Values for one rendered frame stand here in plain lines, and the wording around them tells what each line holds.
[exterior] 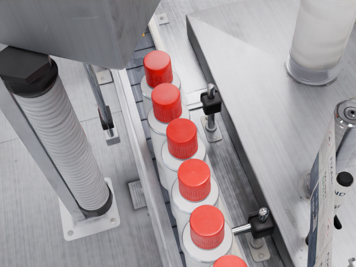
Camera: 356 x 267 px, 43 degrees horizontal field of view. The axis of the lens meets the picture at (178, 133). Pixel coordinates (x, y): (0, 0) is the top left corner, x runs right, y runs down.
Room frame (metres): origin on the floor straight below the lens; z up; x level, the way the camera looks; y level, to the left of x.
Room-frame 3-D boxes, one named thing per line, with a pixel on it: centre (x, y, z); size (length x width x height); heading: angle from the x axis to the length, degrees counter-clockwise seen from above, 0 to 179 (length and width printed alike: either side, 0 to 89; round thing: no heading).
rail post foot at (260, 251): (0.22, -0.10, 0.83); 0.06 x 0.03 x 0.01; 8
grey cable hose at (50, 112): (0.20, 0.09, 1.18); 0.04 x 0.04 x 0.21
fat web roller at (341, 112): (0.27, -0.19, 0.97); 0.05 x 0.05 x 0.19
